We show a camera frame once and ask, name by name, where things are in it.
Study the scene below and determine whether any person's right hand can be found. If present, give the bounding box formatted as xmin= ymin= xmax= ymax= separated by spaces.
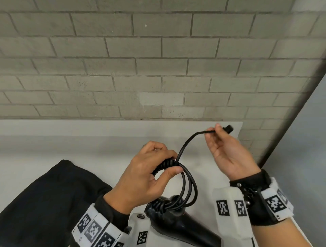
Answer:
xmin=204 ymin=124 xmax=261 ymax=181

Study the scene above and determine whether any person's left hand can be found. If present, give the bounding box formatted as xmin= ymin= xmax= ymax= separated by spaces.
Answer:
xmin=103 ymin=141 xmax=184 ymax=215

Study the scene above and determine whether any black power cord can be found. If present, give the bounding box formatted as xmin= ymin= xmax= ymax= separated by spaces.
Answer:
xmin=151 ymin=125 xmax=234 ymax=212

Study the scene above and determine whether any black hair dryer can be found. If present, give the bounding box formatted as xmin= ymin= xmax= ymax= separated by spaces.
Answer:
xmin=144 ymin=195 xmax=222 ymax=247

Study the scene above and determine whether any black cloth drawstring bag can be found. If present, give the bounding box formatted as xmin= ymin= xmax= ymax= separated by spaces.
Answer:
xmin=0 ymin=159 xmax=112 ymax=247

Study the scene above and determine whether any person's right forearm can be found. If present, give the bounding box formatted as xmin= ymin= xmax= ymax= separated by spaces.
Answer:
xmin=251 ymin=217 xmax=314 ymax=247

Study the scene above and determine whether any right wristband with markers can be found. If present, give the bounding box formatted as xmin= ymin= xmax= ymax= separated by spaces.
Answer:
xmin=229 ymin=169 xmax=295 ymax=227

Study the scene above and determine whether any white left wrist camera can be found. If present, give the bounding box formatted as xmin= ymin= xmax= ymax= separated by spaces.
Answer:
xmin=125 ymin=213 xmax=151 ymax=247

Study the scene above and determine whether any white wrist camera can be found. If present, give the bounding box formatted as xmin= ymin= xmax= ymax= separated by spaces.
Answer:
xmin=213 ymin=187 xmax=255 ymax=247
xmin=125 ymin=213 xmax=151 ymax=247

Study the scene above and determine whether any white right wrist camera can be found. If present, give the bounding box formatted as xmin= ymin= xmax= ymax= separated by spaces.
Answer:
xmin=213 ymin=187 xmax=255 ymax=247

